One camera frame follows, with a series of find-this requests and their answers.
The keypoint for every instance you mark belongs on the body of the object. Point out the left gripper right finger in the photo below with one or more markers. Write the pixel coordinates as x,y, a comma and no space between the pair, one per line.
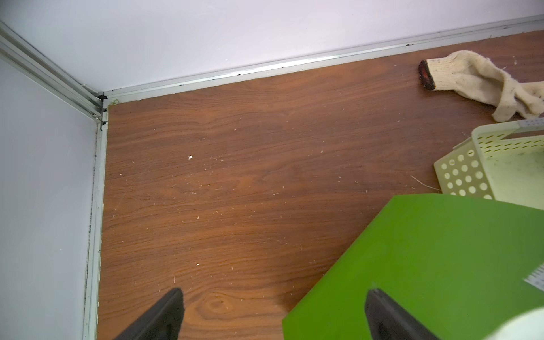
389,320

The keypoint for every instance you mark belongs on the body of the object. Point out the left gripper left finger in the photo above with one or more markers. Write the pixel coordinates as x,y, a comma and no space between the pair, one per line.
162,321

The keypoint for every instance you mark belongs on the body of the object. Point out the green insulated delivery bag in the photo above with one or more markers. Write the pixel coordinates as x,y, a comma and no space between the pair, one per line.
459,265

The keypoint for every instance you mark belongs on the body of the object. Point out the pale green plastic basket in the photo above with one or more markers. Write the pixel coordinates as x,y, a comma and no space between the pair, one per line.
501,162

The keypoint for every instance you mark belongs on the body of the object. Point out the beige knitted glove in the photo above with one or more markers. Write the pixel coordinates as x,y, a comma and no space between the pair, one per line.
475,77

